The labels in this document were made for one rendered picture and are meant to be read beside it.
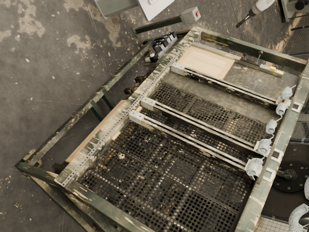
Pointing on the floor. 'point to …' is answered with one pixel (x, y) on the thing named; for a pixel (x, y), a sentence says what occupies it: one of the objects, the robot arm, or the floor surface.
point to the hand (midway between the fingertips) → (238, 24)
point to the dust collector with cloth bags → (292, 4)
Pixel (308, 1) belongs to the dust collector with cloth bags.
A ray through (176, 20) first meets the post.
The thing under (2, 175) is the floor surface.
